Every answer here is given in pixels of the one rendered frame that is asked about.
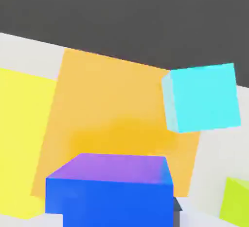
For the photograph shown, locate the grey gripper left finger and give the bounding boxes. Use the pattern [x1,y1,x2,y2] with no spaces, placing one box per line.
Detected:
[29,213,64,227]

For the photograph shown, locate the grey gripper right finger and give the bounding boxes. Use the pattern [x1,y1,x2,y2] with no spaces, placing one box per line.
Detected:
[173,196,234,227]

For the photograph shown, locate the small blue cube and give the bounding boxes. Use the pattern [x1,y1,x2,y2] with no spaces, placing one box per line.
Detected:
[45,152,174,227]

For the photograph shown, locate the small lime green cube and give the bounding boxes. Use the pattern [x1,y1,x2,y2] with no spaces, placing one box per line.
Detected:
[219,177,249,227]

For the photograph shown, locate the small cyan cube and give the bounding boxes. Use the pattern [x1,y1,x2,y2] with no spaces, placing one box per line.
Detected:
[161,62,242,133]

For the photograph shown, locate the large yellow box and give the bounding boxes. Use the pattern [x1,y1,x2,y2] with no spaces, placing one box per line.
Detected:
[0,68,58,221]

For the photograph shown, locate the large orange box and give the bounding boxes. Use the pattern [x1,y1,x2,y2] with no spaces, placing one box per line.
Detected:
[30,47,201,199]

